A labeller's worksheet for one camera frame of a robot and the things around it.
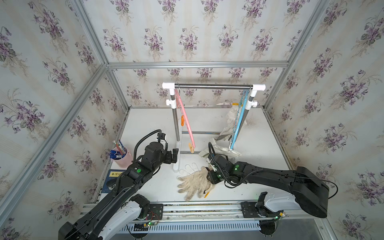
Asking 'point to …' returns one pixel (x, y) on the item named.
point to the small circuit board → (144, 227)
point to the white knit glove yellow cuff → (231, 119)
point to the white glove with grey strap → (218, 150)
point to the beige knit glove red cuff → (196, 181)
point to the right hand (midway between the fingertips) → (211, 177)
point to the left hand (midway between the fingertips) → (171, 149)
